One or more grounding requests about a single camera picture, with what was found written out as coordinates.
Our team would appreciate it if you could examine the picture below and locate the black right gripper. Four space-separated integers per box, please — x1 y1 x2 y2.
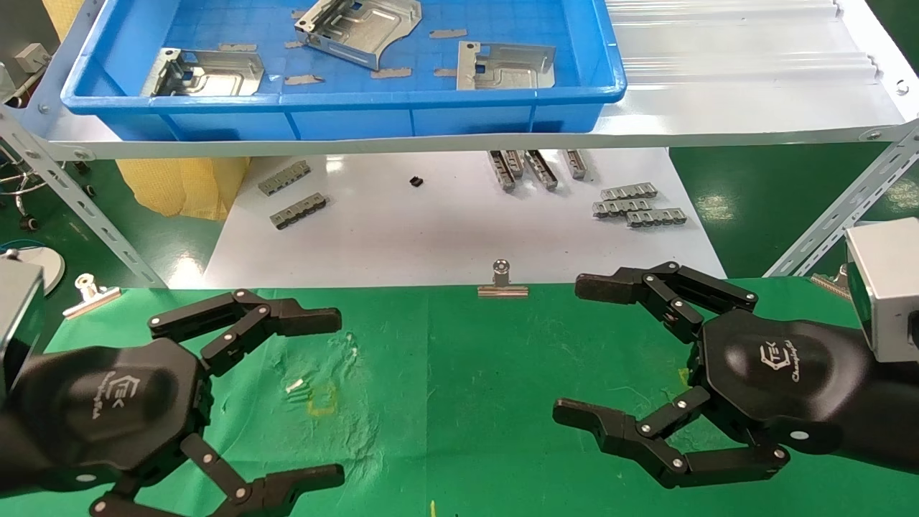
553 262 881 489

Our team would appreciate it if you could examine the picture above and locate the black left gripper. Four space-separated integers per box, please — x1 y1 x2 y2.
13 289 346 517

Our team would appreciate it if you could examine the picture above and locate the embossed sheet metal plate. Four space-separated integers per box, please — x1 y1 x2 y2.
457 41 557 92
294 0 423 71
140 47 265 98

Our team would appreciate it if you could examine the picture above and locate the silver binder clip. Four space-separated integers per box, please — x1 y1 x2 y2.
811 264 852 301
477 258 529 299
62 273 121 320

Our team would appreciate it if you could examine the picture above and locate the green table cloth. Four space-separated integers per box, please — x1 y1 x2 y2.
0 276 919 517

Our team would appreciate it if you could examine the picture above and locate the yellow plastic bag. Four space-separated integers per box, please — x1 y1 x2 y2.
42 0 251 222

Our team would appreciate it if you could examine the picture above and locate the perforated angle-iron shelf leg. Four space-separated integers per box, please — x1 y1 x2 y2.
0 108 167 288
763 122 919 279

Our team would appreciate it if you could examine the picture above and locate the white metal shelf board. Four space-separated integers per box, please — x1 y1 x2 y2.
29 0 919 160

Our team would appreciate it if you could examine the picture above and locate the blue plastic bin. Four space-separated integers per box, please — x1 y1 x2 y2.
61 0 628 141

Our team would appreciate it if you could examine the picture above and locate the office chair base with casters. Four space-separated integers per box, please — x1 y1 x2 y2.
0 162 45 232

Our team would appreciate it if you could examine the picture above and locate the grey electrical box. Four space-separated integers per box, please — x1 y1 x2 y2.
14 43 51 74

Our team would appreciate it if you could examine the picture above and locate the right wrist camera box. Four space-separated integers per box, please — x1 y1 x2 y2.
846 218 919 363

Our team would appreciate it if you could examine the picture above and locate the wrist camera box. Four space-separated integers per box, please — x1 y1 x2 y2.
846 218 919 363
0 258 45 392

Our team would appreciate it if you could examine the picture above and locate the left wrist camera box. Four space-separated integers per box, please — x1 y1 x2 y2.
0 258 45 392

